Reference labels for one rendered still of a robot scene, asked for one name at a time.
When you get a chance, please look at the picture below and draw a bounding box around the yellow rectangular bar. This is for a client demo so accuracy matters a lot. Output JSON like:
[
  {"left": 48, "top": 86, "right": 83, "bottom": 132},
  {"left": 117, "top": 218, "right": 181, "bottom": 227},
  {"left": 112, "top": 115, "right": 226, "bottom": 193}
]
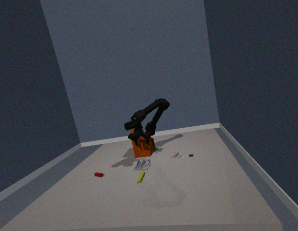
[{"left": 138, "top": 172, "right": 145, "bottom": 183}]

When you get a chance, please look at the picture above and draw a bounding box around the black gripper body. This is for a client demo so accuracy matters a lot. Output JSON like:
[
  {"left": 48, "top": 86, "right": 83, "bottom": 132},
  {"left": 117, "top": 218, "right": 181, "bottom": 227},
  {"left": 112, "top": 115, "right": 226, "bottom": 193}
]
[{"left": 128, "top": 126, "right": 152, "bottom": 139}]

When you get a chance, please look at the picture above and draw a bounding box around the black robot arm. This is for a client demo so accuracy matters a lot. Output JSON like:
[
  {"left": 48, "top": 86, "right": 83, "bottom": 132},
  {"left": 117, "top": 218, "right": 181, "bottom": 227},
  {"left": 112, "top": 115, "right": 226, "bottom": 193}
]
[{"left": 124, "top": 98, "right": 170, "bottom": 139}]

